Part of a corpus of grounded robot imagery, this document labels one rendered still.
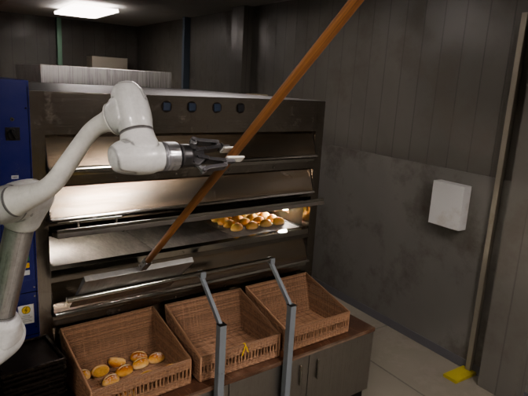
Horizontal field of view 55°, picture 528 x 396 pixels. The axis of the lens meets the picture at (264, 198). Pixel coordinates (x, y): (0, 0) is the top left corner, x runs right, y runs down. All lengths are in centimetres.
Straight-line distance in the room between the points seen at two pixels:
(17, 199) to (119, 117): 43
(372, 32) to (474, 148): 154
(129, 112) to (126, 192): 141
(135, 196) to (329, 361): 165
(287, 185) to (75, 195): 143
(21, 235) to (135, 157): 66
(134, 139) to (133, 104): 11
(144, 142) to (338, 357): 240
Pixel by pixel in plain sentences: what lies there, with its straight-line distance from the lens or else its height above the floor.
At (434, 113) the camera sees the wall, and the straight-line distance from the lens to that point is 452.
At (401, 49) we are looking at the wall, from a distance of 481.
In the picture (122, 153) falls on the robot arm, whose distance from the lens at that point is 148.
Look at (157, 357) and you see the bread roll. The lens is 309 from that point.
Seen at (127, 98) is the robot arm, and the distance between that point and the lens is 156.
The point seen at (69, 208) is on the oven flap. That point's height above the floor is 151.
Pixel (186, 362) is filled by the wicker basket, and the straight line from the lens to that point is 286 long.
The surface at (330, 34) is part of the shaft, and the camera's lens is 134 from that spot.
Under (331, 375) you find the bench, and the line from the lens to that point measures 358.
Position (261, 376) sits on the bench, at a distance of 314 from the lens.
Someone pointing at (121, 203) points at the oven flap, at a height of 151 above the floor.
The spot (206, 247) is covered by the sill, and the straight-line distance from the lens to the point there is 322.
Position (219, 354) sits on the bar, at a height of 79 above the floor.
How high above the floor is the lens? 219
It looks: 13 degrees down
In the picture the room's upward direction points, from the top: 3 degrees clockwise
